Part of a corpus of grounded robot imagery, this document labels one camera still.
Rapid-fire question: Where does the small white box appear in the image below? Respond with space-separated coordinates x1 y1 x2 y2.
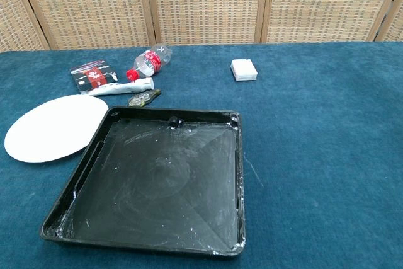
230 58 259 83

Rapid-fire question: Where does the white round plate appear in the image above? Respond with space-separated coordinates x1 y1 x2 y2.
4 94 110 163

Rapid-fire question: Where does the woven bamboo folding screen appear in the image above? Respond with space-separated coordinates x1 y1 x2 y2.
0 0 403 51

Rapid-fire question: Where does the white toothpaste tube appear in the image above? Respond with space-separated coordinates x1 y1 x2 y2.
84 77 156 97

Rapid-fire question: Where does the black red printed packet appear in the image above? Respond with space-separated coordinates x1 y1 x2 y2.
69 59 120 95

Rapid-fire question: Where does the clear plastic bottle red label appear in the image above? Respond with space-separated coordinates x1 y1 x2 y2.
126 43 173 81

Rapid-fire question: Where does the blue table cloth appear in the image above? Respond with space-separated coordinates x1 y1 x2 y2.
0 40 403 269

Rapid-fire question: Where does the black square tray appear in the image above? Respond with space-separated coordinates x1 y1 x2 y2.
40 106 247 256

